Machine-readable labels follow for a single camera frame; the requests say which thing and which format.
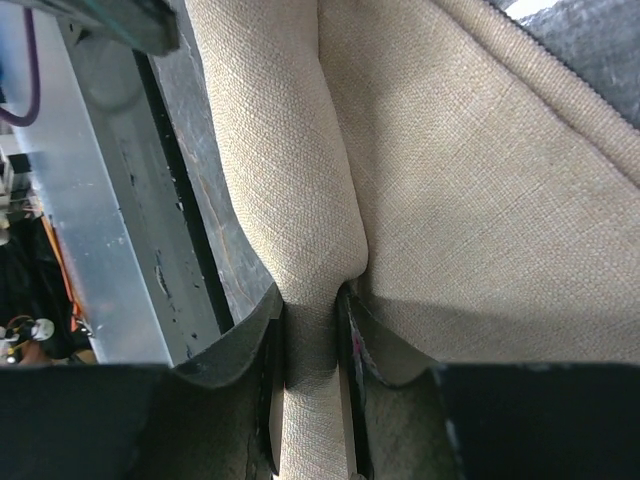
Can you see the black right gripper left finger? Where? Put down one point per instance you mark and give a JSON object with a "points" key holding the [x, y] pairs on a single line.
{"points": [[237, 387]]}

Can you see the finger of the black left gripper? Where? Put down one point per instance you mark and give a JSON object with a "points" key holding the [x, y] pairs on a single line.
{"points": [[149, 26]]}

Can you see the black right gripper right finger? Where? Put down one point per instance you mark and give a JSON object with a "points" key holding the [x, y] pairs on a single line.
{"points": [[393, 420]]}

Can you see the beige cloth napkin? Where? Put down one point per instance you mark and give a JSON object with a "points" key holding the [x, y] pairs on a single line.
{"points": [[481, 199]]}

